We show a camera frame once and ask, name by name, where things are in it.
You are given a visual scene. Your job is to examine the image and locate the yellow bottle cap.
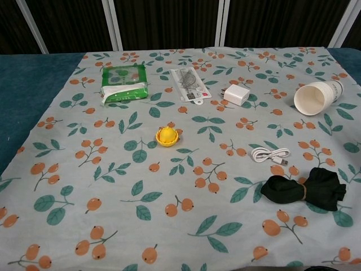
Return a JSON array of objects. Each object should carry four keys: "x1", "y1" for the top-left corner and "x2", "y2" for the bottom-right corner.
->
[{"x1": 155, "y1": 127, "x2": 181, "y2": 148}]

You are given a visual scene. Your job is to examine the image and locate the floral print tablecloth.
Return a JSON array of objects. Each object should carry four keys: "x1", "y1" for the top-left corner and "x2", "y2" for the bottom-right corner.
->
[{"x1": 0, "y1": 46, "x2": 361, "y2": 271}]

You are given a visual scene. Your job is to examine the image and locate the white charger plug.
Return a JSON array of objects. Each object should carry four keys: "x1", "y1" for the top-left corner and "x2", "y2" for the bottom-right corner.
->
[{"x1": 220, "y1": 83, "x2": 251, "y2": 108}]

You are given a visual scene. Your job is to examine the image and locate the green tissue pack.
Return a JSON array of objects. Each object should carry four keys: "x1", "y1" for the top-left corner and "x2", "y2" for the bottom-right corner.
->
[{"x1": 100, "y1": 64, "x2": 149, "y2": 107}]

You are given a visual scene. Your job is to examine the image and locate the bundled black socks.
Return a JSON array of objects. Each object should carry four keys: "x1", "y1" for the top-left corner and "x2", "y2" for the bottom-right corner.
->
[{"x1": 260, "y1": 167, "x2": 347, "y2": 212}]

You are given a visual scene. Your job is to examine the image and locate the white packaged cable bag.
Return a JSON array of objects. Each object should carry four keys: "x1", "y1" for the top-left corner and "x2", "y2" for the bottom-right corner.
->
[{"x1": 170, "y1": 67, "x2": 212, "y2": 106}]

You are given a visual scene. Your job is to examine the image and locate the coiled white usb cable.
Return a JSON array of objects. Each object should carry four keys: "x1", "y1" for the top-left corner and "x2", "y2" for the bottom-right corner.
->
[{"x1": 250, "y1": 146, "x2": 291, "y2": 167}]

